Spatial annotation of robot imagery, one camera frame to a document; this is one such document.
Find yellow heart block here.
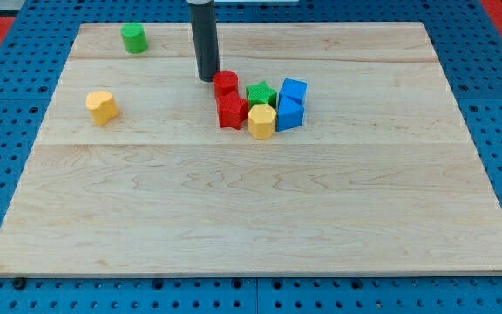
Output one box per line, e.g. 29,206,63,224
85,91,119,126

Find yellow hexagon block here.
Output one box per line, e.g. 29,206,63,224
248,104,277,140

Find red star block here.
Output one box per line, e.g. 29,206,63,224
216,92,248,130

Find blue pentagon block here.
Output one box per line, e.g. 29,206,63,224
275,96,305,132

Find green star block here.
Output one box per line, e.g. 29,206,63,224
246,81,277,109

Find light wooden board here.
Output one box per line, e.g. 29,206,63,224
0,22,502,278

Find red cylinder block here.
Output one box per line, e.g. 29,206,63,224
213,70,239,97

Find blue cube block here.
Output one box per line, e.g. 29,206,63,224
279,78,308,105

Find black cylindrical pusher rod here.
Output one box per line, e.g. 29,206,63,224
187,0,220,82

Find green cylinder block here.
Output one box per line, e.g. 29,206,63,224
120,22,148,54

